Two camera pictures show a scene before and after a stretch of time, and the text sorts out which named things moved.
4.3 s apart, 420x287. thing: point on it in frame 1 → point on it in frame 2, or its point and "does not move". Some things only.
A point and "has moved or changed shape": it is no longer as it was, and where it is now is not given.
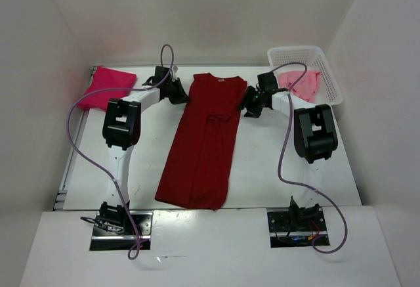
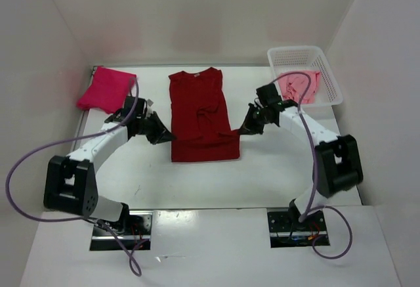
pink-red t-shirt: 105,77 does not move
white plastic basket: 284,59 does not move
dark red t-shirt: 197,172 has moved or changed shape
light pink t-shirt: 306,88 does not move
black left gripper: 178,90 → 153,129
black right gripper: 250,101 → 253,119
